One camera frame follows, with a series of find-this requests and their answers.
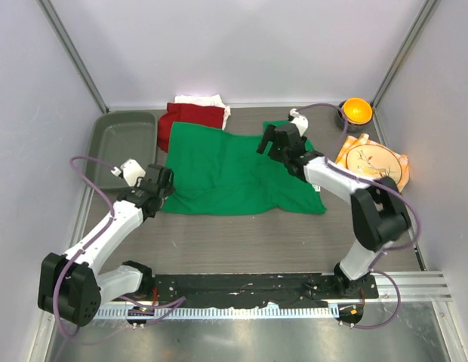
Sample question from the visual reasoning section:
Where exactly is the green t shirt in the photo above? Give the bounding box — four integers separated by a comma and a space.
162, 122, 326, 216

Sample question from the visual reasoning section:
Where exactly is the orange checkered cloth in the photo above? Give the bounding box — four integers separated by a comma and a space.
335, 133, 409, 192

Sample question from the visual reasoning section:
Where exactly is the floral ceramic plate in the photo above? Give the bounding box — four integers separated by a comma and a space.
346, 144, 402, 183

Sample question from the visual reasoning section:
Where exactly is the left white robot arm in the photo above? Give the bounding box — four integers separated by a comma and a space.
37, 159, 174, 327

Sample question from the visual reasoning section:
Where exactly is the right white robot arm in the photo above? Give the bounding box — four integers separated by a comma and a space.
257, 122, 411, 298

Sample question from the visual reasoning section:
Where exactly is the red folded t shirt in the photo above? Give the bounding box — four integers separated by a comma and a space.
157, 103, 224, 152

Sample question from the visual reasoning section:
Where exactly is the grey plastic tray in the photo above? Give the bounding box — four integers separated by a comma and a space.
88, 111, 158, 168

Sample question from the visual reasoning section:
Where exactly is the white folded t shirt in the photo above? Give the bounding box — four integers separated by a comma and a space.
174, 94, 231, 130

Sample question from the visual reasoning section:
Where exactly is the grey bowl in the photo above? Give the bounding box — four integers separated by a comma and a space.
334, 101, 373, 133

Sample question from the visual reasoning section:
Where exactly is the orange bowl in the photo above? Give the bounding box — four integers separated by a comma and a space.
341, 97, 373, 125

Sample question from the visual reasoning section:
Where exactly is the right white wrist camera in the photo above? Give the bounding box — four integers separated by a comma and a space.
288, 109, 309, 137

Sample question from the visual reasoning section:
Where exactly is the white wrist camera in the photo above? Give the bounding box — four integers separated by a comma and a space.
110, 158, 146, 187
288, 109, 309, 137

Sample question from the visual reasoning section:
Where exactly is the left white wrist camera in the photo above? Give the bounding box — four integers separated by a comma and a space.
110, 158, 146, 187

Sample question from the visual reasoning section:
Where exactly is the white slotted cable duct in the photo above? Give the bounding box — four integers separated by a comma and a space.
94, 303, 339, 321

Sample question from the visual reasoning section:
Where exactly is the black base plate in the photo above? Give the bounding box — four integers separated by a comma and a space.
133, 273, 379, 309

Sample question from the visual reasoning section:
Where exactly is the left aluminium frame post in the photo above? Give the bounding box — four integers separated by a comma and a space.
37, 0, 109, 114

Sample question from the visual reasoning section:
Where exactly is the aluminium frame post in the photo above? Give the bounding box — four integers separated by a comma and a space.
371, 0, 440, 109
37, 0, 109, 114

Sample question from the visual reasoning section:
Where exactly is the right aluminium frame post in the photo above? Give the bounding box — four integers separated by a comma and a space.
371, 0, 440, 109

